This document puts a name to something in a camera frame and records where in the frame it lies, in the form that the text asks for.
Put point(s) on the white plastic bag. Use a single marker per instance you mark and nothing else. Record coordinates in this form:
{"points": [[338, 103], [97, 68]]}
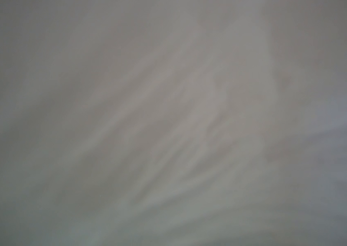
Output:
{"points": [[173, 123]]}

